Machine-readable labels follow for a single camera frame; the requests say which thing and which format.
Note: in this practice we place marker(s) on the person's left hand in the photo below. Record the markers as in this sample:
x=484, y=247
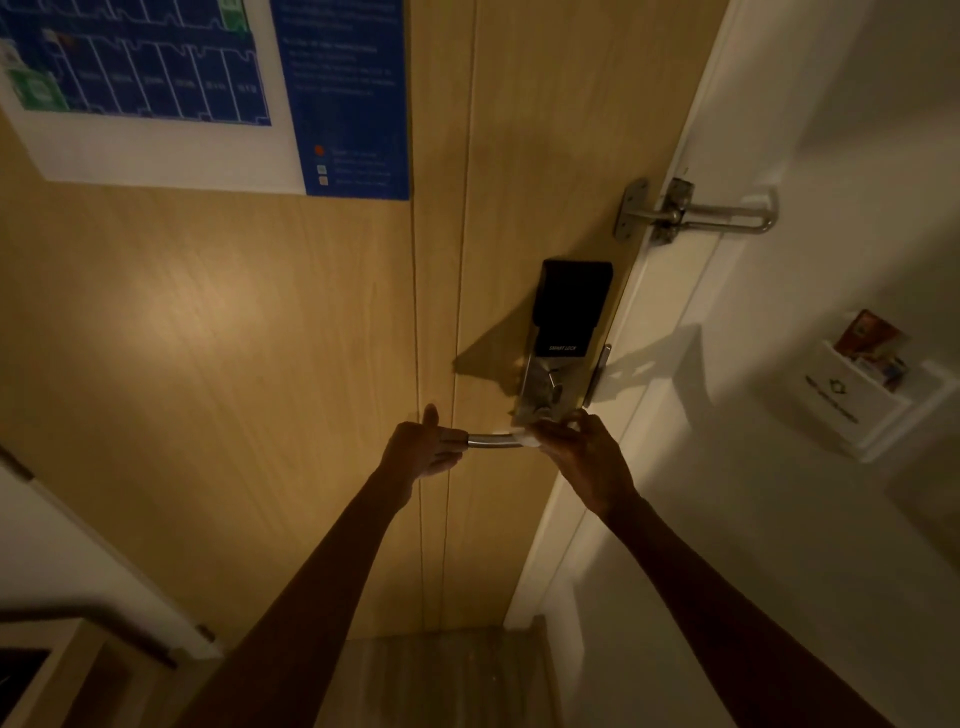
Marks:
x=416, y=454

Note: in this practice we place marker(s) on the person's right hand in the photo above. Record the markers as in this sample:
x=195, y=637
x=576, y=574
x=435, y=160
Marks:
x=589, y=465

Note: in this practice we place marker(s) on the white wet wipe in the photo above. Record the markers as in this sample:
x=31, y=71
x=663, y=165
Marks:
x=529, y=437

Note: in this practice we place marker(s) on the person's left forearm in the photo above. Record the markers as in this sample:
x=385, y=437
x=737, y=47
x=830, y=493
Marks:
x=300, y=622

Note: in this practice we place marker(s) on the person's right forearm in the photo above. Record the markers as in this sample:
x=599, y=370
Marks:
x=727, y=630

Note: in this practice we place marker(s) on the black silver door lock body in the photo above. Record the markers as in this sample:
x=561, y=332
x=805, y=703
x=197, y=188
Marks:
x=574, y=304

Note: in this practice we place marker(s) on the light wooden door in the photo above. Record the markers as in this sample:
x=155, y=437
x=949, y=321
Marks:
x=187, y=360

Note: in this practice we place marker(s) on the silver door guard latch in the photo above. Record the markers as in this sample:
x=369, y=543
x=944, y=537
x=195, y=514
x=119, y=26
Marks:
x=727, y=221

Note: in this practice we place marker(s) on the dark lock edge plate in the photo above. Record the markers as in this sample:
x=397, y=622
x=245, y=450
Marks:
x=596, y=375

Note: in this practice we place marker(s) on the white key card holder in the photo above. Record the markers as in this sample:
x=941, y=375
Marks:
x=855, y=412

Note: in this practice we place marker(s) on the blue white floor plan poster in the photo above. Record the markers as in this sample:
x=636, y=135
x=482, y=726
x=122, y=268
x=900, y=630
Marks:
x=150, y=157

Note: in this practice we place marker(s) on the wooden side table black top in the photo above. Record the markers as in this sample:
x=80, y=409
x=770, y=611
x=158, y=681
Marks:
x=67, y=675

